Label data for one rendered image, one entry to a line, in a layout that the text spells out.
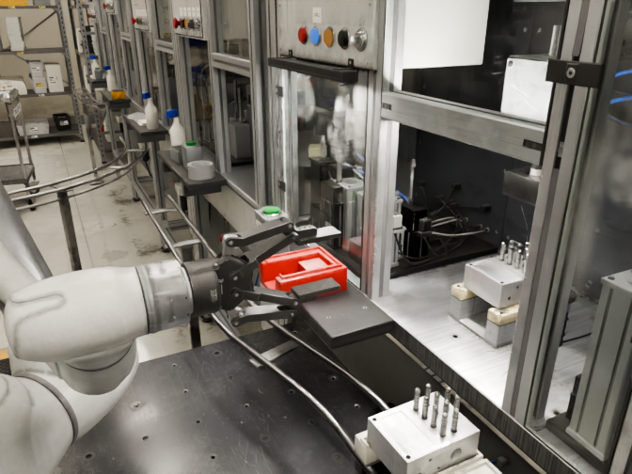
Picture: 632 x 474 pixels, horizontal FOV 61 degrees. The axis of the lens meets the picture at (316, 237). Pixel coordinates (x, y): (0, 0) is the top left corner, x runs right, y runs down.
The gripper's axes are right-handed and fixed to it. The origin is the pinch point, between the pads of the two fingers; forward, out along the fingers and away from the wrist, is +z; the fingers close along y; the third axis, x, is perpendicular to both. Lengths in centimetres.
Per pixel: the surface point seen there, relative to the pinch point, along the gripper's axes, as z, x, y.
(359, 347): 38, 49, -57
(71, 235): -32, 167, -52
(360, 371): 38, 48, -65
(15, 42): -48, 644, 2
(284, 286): 4.3, 24.5, -16.9
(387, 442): 1.1, -17.9, -20.2
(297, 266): 11.7, 34.2, -18.3
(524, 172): 41.3, 1.5, 8.0
